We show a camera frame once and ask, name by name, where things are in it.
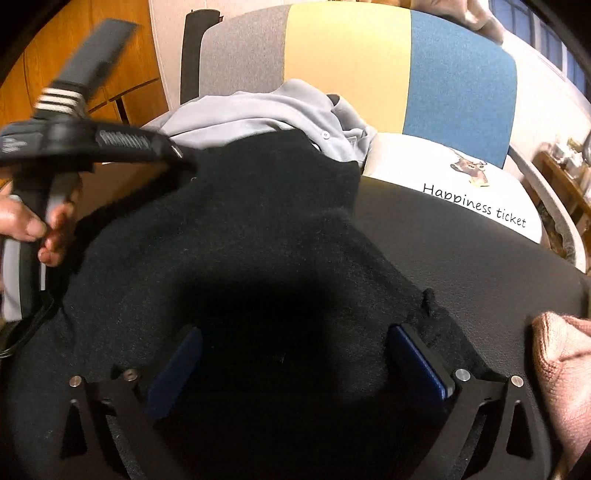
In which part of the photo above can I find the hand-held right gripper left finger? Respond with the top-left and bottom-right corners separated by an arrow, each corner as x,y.
55,325 -> 204,480

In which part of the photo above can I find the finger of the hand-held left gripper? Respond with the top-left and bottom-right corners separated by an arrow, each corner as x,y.
95,124 -> 198,180

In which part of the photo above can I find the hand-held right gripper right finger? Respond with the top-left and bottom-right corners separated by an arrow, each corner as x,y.
387,323 -> 557,480

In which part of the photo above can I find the black garment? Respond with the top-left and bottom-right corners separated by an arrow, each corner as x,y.
0,129 -> 513,480

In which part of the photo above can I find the person's left hand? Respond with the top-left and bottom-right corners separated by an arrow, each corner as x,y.
0,194 -> 83,268

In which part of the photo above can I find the black sofa armrest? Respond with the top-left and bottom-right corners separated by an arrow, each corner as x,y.
180,11 -> 224,106

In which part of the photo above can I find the grey button shirt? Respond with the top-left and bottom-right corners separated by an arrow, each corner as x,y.
163,79 -> 378,168

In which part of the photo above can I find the pink knit cloth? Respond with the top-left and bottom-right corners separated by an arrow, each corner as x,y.
531,311 -> 591,472

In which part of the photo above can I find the wooden shelf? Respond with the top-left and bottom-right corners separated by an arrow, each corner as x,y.
531,136 -> 591,259

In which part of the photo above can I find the grey yellow blue sofa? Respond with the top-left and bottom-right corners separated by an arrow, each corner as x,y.
198,4 -> 519,168

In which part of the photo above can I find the window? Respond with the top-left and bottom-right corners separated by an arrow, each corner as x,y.
489,0 -> 591,100

